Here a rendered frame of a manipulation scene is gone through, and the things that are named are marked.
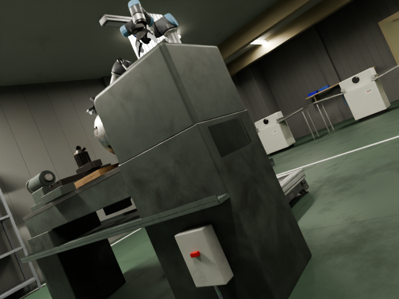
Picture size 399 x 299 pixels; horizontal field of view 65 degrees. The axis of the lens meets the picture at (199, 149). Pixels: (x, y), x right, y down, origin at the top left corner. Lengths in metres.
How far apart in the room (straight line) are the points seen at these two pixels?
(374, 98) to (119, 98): 6.91
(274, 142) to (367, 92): 2.50
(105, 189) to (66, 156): 3.98
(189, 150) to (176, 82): 0.30
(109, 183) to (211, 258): 0.81
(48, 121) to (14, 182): 1.22
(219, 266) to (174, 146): 0.56
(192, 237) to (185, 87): 0.66
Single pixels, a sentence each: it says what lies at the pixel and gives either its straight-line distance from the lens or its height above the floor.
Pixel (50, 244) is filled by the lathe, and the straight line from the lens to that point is 2.74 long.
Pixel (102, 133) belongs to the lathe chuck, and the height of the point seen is 1.08.
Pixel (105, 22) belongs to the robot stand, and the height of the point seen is 1.98.
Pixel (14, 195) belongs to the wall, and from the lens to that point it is 5.48.
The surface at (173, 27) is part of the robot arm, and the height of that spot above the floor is 1.68.
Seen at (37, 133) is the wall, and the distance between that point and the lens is 5.89.
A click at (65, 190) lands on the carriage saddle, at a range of 2.28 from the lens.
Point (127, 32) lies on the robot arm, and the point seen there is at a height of 1.65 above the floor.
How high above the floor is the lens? 0.72
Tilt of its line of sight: 2 degrees up
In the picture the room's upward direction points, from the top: 24 degrees counter-clockwise
